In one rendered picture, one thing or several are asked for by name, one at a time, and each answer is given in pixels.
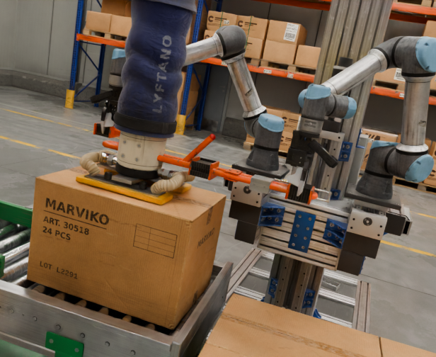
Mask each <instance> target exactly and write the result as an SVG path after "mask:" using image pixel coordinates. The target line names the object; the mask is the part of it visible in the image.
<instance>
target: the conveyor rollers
mask: <svg viewBox="0 0 436 357"><path fill-rule="evenodd" d="M16 233H17V234H16ZM30 233H31V228H29V229H27V227H25V226H22V225H18V224H15V223H13V224H12V222H8V221H5V220H1V219H0V240H1V241H0V253H3V252H5V251H7V250H9V249H11V248H13V247H16V246H17V247H16V248H13V249H11V250H9V251H7V252H5V253H3V254H2V255H4V256H5V265H4V266H6V265H8V264H10V263H12V262H14V261H16V260H18V259H20V258H22V257H23V256H25V255H27V254H29V248H30V241H28V240H30ZM12 235H13V236H12ZM7 237H8V238H7ZM5 238H6V239H5ZM26 241H28V242H26ZM24 242H26V243H24ZM22 243H24V244H22ZM19 244H22V245H20V246H18V245H19ZM28 257H29V256H27V257H25V258H24V259H21V260H20V261H17V262H15V263H13V264H11V265H10V266H7V267H6V268H5V269H4V276H3V277H1V278H0V280H2V281H6V282H7V281H9V280H11V279H12V278H15V277H16V276H18V275H20V274H22V273H23V272H25V271H27V270H28ZM215 278H216V276H211V279H210V284H209V285H208V287H207V288H206V289H205V291H204V292H203V293H202V294H201V296H200V297H199V298H198V299H197V301H196V302H195V304H194V305H193V306H192V307H191V308H190V309H189V311H188V312H187V313H186V315H185V316H184V318H182V320H181V321H180V322H179V323H178V325H177V326H176V328H175V329H174V330H172V331H171V333H170V334H169V336H173V337H176V335H177V334H178V332H179V331H180V330H181V328H182V327H183V325H184V324H185V322H186V321H187V319H188V318H189V316H190V315H191V314H192V312H193V310H194V309H195V308H196V306H197V305H198V303H199V302H200V301H201V299H202V297H203V296H204V294H205V293H206V292H207V290H208V289H209V287H210V286H211V284H212V283H213V281H214V280H215ZM11 283H12V284H14V285H18V286H20V287H23V288H29V287H30V286H32V285H33V284H35V282H32V281H31V280H27V274H25V275H23V276H21V277H20V278H17V279H16V280H14V281H12V282H11ZM32 290H33V291H35V292H38V293H42V294H45V295H49V294H50V293H51V292H53V291H54V290H55V289H53V288H49V287H47V286H45V285H41V284H39V285H38V286H36V287H35V288H33V289H32ZM75 297H76V296H73V295H70V294H67V293H64V292H62V291H60V292H59V293H57V294H56V295H55V296H54V298H57V299H60V300H63V301H66V302H70V301H71V300H73V299H74V298H75ZM75 305H78V306H81V307H85V308H87V309H91V308H92V307H94V306H95V305H96V303H94V302H90V301H88V300H84V299H81V300H80V301H78V302H77V303H76V304H75ZM98 312H100V313H103V314H105V315H109V316H111V317H113V316H114V315H115V314H116V313H117V312H118V311H116V310H113V309H110V308H108V307H104V306H103V307H102V308H101V309H100V310H99V311H98ZM121 320H124V321H126V322H130V323H133V324H136V323H137V322H138V321H139V320H140V319H139V318H136V317H133V316H131V315H128V314H125V316H124V317H123V318H122V319H121ZM145 328H148V329H152V330H154V331H157V332H159V331H160V330H161V328H162V326H159V325H157V324H153V323H151V322H148V323H147V325H146V326H145Z"/></svg>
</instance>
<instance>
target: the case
mask: <svg viewBox="0 0 436 357"><path fill-rule="evenodd" d="M87 173H89V172H87V170H85V169H83V168H82V167H81V166H78V167H74V168H71V169H66V170H63V171H58V172H54V173H51V174H47V175H44V176H39V177H36V178H35V192H34V201H33V216H32V225H31V233H30V248H29V257H28V272H27V280H30V281H32V282H35V283H39V284H41V285H45V286H47V287H49V288H53V289H55V290H59V291H62V292H64V293H67V294H70V295H73V296H76V297H78V298H82V299H84V300H88V301H90V302H94V303H96V304H99V305H102V306H104V307H108V308H110V309H113V310H116V311H118V312H122V313H125V314H127V315H131V316H133V317H136V318H139V319H143V320H145V321H148V322H151V323H153V324H157V325H159V326H162V327H165V328H167V329H171V330H174V329H175V328H176V326H177V325H178V323H179V322H180V321H181V320H182V318H184V316H185V315H186V313H187V312H188V311H189V309H190V308H191V307H192V306H193V305H194V304H195V302H196V301H197V299H198V298H199V297H200V296H201V294H202V293H203V292H204V291H205V289H206V288H207V287H208V285H209V284H210V279H211V275H212V268H213V264H214V257H215V253H216V249H217V242H218V238H219V231H220V227H221V223H222V216H223V212H224V206H225V201H226V195H224V194H221V193H215V192H212V191H208V190H205V189H201V188H196V187H193V186H191V189H190V190H188V191H186V192H184V193H176V192H173V191H164V192H166V193H170V194H173V198H172V199H171V200H170V201H168V202H166V203H164V204H163V205H159V204H156V203H151V202H148V201H145V200H141V199H138V198H133V197H131V196H128V195H123V194H120V193H116V192H113V191H109V190H105V189H102V188H98V187H95V186H91V185H88V184H85V183H80V182H78V181H76V177H77V176H80V175H83V174H87Z"/></svg>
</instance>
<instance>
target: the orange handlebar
mask: <svg viewBox="0 0 436 357"><path fill-rule="evenodd" d="M114 135H119V136H120V130H115V132H114ZM118 145H119V142H115V141H112V140H105V141H103V146H104V147H107V148H110V149H115V150H117V151H118ZM171 157H172V158H171ZM174 158H175V159H174ZM179 159H180V160H179ZM182 159H183V158H180V157H175V156H172V155H168V154H164V156H162V155H159V156H158V157H157V160H158V161H160V162H165V163H168V164H173V165H176V166H181V167H185V168H188V169H189V166H190V161H189V162H187V161H182ZM212 175H215V176H221V177H224V179H225V180H228V181H233V182H238V181H240V182H243V183H248V184H250V182H251V177H252V175H248V174H243V172H242V171H238V170H235V169H223V168H220V167H217V168H216V169H213V171H212ZM287 185H288V184H285V183H280V182H276V181H273V183H271V184H270V186H269V187H270V190H274V191H279V192H282V193H286V191H287ZM317 198H318V194H317V193H316V192H315V191H314V192H313V194H312V197H311V199H312V200H315V199H317Z"/></svg>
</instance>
